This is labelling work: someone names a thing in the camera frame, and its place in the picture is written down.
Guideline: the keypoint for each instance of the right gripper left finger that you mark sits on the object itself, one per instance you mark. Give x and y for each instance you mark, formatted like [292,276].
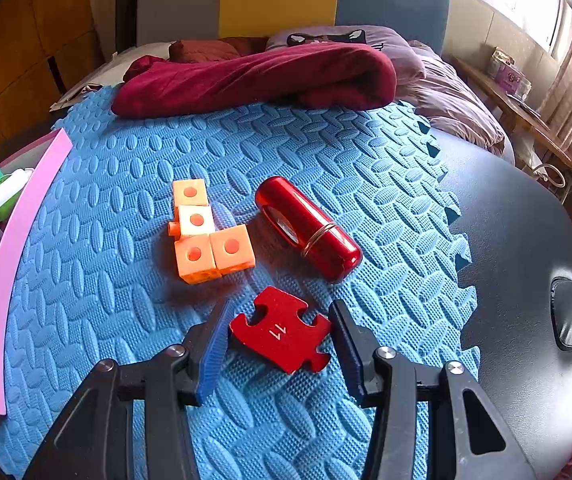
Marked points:
[211,349]

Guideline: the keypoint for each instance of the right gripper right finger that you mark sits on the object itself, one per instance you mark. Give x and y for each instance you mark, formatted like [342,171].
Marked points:
[355,346]

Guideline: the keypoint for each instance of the red puzzle piece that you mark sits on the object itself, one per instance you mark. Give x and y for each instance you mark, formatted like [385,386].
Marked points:
[280,335]

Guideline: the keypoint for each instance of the orange cube block toy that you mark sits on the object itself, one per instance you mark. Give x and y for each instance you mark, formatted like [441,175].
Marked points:
[202,252]

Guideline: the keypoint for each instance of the red metallic capsule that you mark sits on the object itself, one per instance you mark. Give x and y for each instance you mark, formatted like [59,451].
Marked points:
[317,238]

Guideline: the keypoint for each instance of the green white plug-in device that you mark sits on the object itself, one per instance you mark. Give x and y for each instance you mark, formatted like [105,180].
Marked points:
[11,186]

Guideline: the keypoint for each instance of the blue foam puzzle mat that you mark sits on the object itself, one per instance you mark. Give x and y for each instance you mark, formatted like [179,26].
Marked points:
[149,223]

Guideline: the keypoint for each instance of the pink striped duvet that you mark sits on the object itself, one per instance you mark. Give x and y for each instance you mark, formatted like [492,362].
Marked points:
[451,106]

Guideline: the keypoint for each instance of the pink shallow cardboard box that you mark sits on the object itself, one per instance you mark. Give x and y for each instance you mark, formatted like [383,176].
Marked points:
[43,157]

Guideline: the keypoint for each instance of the maroon blanket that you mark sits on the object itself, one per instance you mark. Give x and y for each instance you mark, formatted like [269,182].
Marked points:
[311,76]

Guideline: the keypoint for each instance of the wooden side table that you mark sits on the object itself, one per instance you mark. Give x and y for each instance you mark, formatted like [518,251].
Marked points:
[535,150]

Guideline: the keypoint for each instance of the purple cat pillow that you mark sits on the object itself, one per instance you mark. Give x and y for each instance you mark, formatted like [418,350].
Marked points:
[406,62]

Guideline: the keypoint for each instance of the white folded bag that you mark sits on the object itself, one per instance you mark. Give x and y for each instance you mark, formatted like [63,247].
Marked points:
[110,74]

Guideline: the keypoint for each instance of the purple gift box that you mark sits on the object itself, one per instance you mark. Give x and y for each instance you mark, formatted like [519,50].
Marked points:
[502,69]

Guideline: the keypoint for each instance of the grey yellow blue headboard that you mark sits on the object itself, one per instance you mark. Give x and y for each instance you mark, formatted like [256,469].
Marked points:
[286,0]

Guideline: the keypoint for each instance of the wooden wardrobe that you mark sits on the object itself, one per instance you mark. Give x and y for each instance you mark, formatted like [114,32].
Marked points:
[46,47]

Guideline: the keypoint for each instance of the black rolled mat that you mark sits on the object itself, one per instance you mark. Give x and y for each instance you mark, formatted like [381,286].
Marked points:
[131,0]

